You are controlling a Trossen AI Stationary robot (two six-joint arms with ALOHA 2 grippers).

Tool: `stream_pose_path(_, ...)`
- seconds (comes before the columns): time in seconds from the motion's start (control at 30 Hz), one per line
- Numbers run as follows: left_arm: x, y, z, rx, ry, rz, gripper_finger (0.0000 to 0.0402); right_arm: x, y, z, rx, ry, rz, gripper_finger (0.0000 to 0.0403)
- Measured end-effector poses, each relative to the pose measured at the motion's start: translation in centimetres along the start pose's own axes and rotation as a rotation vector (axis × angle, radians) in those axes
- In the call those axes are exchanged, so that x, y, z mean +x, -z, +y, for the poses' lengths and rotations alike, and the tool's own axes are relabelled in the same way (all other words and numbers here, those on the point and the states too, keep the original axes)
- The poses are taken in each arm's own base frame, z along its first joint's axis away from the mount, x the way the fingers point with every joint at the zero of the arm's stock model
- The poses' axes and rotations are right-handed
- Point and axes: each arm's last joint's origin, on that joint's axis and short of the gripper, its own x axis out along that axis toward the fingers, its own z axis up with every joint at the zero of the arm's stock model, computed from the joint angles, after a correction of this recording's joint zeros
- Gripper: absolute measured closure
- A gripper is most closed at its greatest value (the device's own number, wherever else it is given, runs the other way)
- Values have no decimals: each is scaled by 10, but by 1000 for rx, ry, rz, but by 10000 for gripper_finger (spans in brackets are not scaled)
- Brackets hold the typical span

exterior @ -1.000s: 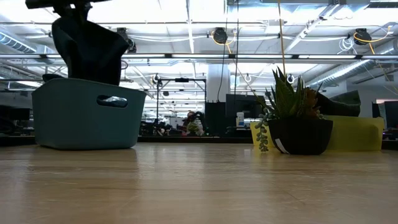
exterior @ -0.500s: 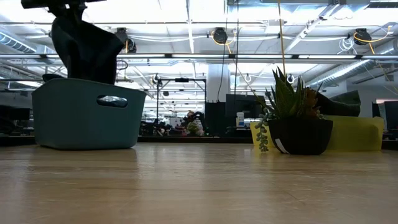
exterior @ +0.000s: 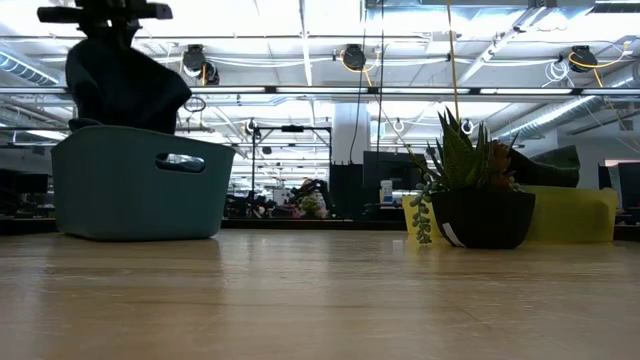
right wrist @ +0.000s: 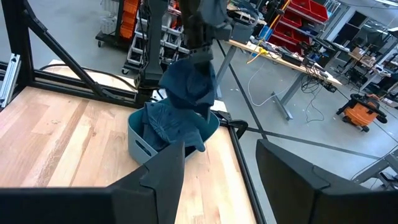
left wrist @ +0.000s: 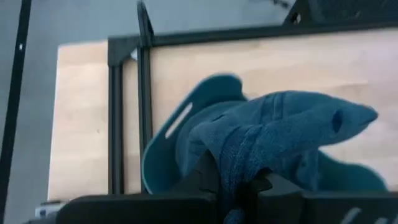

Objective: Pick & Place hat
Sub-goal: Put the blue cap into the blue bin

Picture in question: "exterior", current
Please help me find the black cabinet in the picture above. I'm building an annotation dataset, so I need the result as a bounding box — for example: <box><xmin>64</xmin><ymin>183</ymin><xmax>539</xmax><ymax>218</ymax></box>
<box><xmin>328</xmin><ymin>162</ymin><xmax>365</xmax><ymax>219</ymax></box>

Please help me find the black hanging cable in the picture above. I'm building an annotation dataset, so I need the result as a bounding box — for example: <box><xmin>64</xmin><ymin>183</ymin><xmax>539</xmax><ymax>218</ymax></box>
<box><xmin>375</xmin><ymin>0</ymin><xmax>386</xmax><ymax>169</ymax></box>

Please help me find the black ceiling cord reel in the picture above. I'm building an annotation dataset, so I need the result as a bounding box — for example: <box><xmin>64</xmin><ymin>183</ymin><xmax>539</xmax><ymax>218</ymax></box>
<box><xmin>180</xmin><ymin>43</ymin><xmax>221</xmax><ymax>86</ymax></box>
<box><xmin>341</xmin><ymin>43</ymin><xmax>368</xmax><ymax>71</ymax></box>
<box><xmin>569</xmin><ymin>44</ymin><xmax>599</xmax><ymax>74</ymax></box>

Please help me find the black gantry frame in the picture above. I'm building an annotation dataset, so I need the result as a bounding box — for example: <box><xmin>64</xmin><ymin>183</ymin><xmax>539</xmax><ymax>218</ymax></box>
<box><xmin>251</xmin><ymin>124</ymin><xmax>333</xmax><ymax>199</ymax></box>

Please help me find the yellow hanging cord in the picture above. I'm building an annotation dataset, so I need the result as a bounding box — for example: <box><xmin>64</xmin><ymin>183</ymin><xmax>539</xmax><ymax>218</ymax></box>
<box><xmin>446</xmin><ymin>0</ymin><xmax>461</xmax><ymax>124</ymax></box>

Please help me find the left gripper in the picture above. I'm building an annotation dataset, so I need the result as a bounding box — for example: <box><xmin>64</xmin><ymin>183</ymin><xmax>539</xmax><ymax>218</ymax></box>
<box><xmin>37</xmin><ymin>0</ymin><xmax>174</xmax><ymax>46</ymax></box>

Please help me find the yellow plastic bin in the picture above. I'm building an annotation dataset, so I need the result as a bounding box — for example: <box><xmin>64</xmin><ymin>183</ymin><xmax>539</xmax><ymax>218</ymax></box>
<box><xmin>402</xmin><ymin>185</ymin><xmax>620</xmax><ymax>245</ymax></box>

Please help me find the blue plastic bin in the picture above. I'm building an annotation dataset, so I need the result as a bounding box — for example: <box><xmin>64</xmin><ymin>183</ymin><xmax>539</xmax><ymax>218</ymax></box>
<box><xmin>49</xmin><ymin>124</ymin><xmax>236</xmax><ymax>243</ymax></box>

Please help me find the long ceiling light bar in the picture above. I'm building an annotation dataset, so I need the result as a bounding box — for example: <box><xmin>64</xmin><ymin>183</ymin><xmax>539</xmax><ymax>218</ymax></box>
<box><xmin>0</xmin><ymin>85</ymin><xmax>640</xmax><ymax>97</ymax></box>

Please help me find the succulent plant in black pot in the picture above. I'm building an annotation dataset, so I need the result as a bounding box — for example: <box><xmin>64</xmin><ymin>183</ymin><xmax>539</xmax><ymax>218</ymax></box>
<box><xmin>408</xmin><ymin>107</ymin><xmax>537</xmax><ymax>250</ymax></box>

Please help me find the olive green cap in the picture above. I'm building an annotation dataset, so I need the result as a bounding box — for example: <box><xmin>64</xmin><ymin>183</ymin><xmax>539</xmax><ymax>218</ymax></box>
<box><xmin>508</xmin><ymin>148</ymin><xmax>556</xmax><ymax>189</ymax></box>
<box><xmin>528</xmin><ymin>143</ymin><xmax>582</xmax><ymax>189</ymax></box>

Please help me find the black computer monitor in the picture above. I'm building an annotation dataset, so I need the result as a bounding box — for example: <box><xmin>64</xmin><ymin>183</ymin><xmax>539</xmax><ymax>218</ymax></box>
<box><xmin>0</xmin><ymin>168</ymin><xmax>51</xmax><ymax>217</ymax></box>
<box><xmin>363</xmin><ymin>150</ymin><xmax>426</xmax><ymax>191</ymax></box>
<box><xmin>617</xmin><ymin>162</ymin><xmax>640</xmax><ymax>216</ymax></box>
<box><xmin>598</xmin><ymin>164</ymin><xmax>620</xmax><ymax>191</ymax></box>

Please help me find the silver ventilation duct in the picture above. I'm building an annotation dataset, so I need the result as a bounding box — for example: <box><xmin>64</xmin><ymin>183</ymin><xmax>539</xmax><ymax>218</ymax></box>
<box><xmin>492</xmin><ymin>62</ymin><xmax>640</xmax><ymax>142</ymax></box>

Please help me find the white building column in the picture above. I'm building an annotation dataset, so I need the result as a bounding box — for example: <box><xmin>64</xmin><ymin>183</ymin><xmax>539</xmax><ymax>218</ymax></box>
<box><xmin>332</xmin><ymin>102</ymin><xmax>372</xmax><ymax>166</ymax></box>

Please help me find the black table frame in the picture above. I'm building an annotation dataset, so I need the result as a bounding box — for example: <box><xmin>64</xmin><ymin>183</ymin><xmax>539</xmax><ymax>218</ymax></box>
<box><xmin>0</xmin><ymin>214</ymin><xmax>640</xmax><ymax>242</ymax></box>

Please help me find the small green plant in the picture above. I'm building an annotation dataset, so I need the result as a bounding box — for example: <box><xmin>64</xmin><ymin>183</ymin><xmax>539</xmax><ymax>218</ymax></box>
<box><xmin>299</xmin><ymin>192</ymin><xmax>330</xmax><ymax>220</ymax></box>

